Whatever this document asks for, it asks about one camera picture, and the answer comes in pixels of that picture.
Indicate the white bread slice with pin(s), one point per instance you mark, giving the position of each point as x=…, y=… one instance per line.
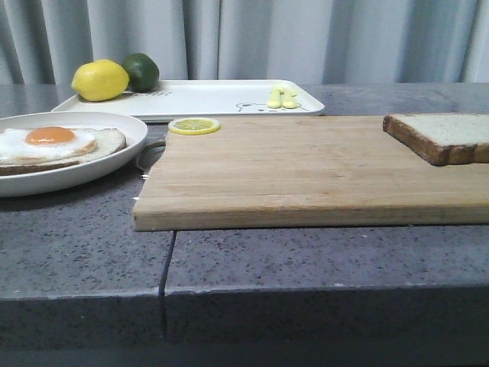
x=442, y=138

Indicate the white round plate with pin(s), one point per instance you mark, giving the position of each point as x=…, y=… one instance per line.
x=134, y=130

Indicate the white rectangular tray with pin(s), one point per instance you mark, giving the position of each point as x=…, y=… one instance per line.
x=181, y=98

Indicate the wooden cutting board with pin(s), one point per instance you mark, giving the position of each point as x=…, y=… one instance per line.
x=257, y=172

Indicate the lemon slice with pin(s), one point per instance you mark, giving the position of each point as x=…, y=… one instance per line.
x=194, y=126

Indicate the pale yellow utensil left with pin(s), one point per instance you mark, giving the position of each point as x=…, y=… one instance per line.
x=274, y=99

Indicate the pale yellow utensil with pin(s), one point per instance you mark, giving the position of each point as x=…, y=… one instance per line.
x=287, y=97
x=274, y=99

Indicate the pale yellow utensil right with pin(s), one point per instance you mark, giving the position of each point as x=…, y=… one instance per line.
x=287, y=97

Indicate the green lime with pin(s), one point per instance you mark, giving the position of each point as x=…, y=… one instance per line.
x=143, y=72

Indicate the yellow lemon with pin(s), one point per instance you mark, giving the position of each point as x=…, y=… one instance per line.
x=100, y=80

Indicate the grey curtain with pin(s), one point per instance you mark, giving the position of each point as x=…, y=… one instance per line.
x=308, y=42

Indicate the metal cutting board handle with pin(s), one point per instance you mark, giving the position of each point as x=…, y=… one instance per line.
x=148, y=156

